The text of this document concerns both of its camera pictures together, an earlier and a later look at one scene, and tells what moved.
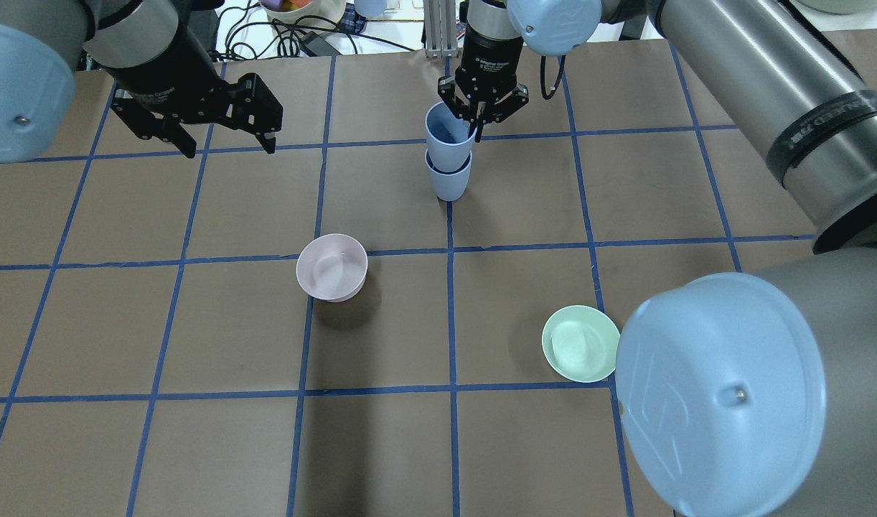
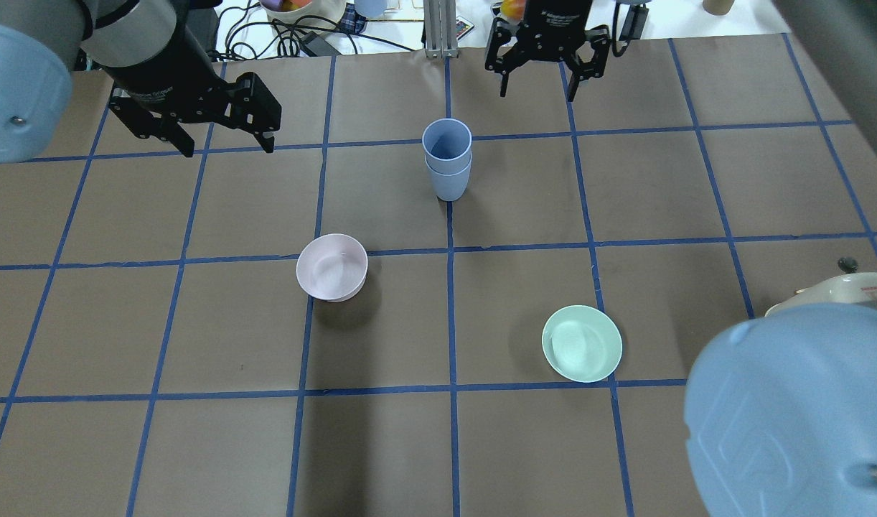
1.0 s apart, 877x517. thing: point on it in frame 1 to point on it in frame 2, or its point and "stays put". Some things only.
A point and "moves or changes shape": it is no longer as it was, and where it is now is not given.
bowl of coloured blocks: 304,13 stays put
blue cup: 451,184 stays put
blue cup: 448,141 moves or changes shape
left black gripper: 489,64 to 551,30
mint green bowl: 580,342 stays put
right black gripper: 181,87 stays put
